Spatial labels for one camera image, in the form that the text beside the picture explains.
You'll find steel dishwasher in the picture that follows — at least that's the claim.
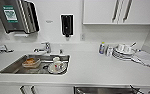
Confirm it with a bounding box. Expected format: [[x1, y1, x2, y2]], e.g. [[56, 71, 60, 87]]
[[73, 86, 141, 94]]

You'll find stack of white plates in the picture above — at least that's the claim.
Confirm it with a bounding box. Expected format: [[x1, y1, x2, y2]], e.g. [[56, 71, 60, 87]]
[[111, 46, 137, 62]]

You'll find white cup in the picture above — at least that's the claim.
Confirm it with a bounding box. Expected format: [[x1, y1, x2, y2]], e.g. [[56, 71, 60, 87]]
[[117, 42, 131, 54]]

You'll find small white bottle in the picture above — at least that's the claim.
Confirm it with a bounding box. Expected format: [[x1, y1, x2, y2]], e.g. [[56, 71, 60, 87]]
[[105, 45, 113, 57]]

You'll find blue dish soap bottle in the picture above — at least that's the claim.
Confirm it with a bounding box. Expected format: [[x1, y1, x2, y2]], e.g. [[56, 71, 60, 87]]
[[97, 41, 107, 56]]

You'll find white base cabinet door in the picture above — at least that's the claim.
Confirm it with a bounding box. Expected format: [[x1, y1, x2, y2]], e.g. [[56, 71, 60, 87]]
[[28, 84, 75, 94], [0, 84, 29, 94]]

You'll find white mug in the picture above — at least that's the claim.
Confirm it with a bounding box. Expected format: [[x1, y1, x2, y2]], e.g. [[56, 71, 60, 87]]
[[51, 56, 64, 72]]

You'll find small chrome sink knob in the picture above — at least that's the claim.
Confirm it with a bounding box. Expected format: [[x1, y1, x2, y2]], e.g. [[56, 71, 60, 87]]
[[58, 48, 64, 55]]

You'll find white saucer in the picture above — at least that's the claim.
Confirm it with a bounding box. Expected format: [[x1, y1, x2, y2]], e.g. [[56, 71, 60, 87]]
[[47, 63, 68, 75]]

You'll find round sink drain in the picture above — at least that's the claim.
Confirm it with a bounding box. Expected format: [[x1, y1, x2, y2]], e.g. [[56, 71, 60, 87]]
[[40, 63, 52, 73]]

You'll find black soap dispenser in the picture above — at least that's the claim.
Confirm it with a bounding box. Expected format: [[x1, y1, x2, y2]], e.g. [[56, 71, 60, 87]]
[[59, 13, 75, 39]]

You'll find chrome faucet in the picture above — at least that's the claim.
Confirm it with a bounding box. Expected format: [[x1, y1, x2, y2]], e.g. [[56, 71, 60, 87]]
[[32, 41, 52, 55]]

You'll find stainless steel sink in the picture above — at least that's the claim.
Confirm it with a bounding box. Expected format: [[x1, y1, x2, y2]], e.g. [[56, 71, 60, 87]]
[[0, 52, 72, 77]]

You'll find steel paper towel dispenser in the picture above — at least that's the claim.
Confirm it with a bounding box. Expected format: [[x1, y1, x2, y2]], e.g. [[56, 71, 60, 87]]
[[0, 0, 41, 35]]

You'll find white utensil handle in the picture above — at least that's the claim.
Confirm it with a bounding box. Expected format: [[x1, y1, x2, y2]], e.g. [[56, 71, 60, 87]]
[[129, 41, 138, 49]]

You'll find black bar cabinet handle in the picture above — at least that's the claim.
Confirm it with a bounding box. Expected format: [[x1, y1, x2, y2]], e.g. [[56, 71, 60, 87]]
[[122, 0, 134, 24], [111, 0, 122, 24]]

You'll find white wall cabinet door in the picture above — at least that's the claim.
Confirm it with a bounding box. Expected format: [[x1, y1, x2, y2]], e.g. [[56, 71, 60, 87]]
[[82, 0, 122, 26], [117, 0, 150, 26]]

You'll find black base cabinet handle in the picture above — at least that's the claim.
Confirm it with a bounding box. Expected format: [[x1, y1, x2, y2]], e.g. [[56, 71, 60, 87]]
[[29, 85, 38, 94], [18, 85, 27, 94]]

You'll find small wall label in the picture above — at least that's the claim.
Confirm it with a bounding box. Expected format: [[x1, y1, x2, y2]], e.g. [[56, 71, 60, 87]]
[[45, 19, 55, 24]]

